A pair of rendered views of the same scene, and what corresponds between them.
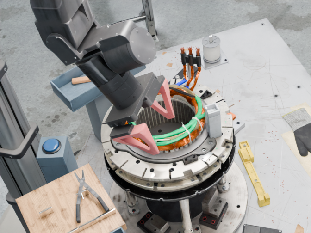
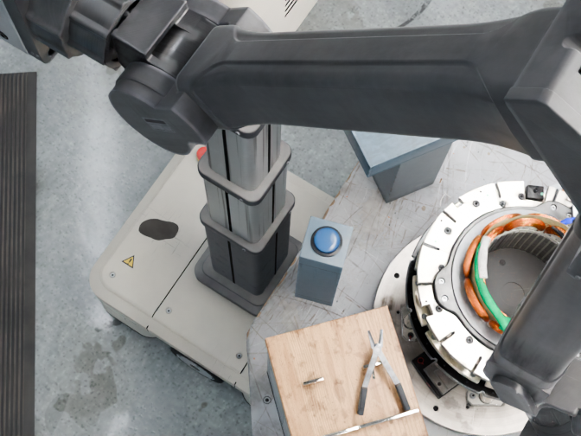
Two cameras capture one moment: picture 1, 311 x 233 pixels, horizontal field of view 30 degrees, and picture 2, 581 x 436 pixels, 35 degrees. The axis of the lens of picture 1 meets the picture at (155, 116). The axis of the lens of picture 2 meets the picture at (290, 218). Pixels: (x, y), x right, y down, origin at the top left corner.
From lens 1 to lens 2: 0.68 m
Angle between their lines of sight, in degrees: 24
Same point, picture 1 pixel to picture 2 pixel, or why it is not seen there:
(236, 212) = not seen: hidden behind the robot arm
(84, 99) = (392, 163)
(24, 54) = not seen: outside the picture
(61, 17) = (545, 387)
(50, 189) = (322, 336)
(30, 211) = (286, 368)
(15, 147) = (253, 189)
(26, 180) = (248, 221)
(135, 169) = (463, 354)
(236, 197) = not seen: hidden behind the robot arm
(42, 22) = (505, 368)
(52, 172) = (313, 272)
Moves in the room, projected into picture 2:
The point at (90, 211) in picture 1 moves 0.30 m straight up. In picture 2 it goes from (378, 398) to (408, 361)
